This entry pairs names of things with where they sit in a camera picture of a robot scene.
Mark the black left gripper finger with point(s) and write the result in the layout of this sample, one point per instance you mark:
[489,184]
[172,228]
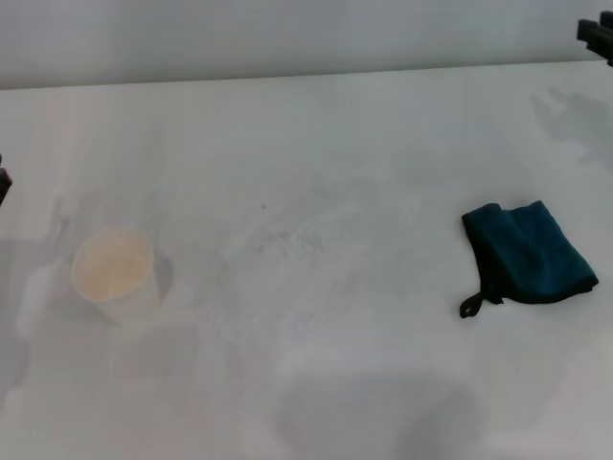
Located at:
[4,184]

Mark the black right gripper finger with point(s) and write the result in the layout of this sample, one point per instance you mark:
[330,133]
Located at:
[594,36]
[607,18]

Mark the white paper cup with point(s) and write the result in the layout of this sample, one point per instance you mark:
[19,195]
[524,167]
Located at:
[115,268]

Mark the blue rag with black trim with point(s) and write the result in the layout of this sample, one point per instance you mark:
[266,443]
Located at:
[527,254]

